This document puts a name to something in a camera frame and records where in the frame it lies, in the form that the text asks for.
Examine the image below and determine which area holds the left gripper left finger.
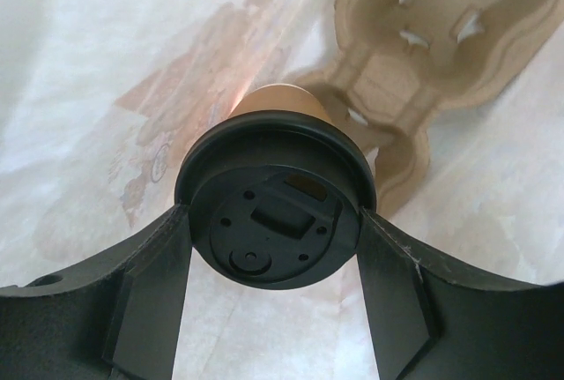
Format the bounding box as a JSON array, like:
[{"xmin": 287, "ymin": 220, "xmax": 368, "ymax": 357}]
[{"xmin": 1, "ymin": 205, "xmax": 191, "ymax": 379}]

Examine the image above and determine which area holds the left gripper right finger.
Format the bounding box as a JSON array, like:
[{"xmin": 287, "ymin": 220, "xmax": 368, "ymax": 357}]
[{"xmin": 357, "ymin": 210, "xmax": 563, "ymax": 379}]

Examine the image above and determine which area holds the kraft paper gift bag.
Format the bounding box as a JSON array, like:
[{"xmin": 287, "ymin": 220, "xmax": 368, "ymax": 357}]
[{"xmin": 1, "ymin": 0, "xmax": 563, "ymax": 379}]

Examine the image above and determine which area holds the black plastic cup lid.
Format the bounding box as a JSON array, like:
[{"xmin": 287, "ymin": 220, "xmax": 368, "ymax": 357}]
[{"xmin": 174, "ymin": 110, "xmax": 376, "ymax": 290}]

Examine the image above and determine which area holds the single brown paper cup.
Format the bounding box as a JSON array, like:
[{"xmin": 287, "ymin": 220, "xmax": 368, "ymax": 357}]
[{"xmin": 229, "ymin": 84, "xmax": 333, "ymax": 124}]

